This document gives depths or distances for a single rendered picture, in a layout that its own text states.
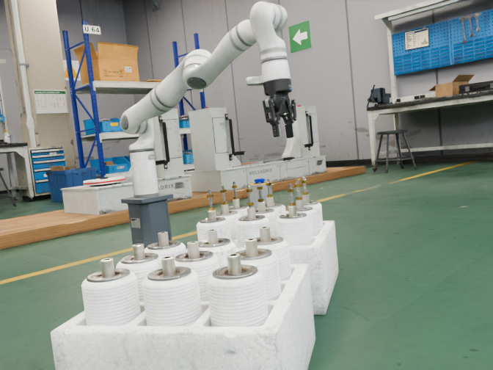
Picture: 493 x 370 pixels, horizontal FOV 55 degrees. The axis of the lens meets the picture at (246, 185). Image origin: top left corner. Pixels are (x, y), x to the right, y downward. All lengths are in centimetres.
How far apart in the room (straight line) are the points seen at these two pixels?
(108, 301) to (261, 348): 28
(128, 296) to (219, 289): 18
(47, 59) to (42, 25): 51
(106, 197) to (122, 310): 258
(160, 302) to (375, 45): 627
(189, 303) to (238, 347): 12
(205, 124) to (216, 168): 39
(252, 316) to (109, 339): 24
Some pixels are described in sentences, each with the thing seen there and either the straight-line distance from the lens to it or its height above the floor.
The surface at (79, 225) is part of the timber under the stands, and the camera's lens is 326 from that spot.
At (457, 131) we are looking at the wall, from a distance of 635.
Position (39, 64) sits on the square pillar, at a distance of 786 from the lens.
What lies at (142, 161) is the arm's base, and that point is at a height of 43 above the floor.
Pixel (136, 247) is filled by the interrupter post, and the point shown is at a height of 28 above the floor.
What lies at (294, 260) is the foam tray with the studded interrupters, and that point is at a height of 15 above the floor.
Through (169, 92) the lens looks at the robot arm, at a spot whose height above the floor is 66.
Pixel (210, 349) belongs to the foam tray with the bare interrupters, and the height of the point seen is 15.
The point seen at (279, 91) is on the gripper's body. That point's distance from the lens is 127.
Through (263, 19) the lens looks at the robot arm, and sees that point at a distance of 129.
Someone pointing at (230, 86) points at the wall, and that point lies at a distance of 862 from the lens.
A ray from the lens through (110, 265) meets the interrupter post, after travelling 88.
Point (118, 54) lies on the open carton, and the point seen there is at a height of 181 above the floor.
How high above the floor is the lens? 46
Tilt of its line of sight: 5 degrees down
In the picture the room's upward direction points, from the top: 6 degrees counter-clockwise
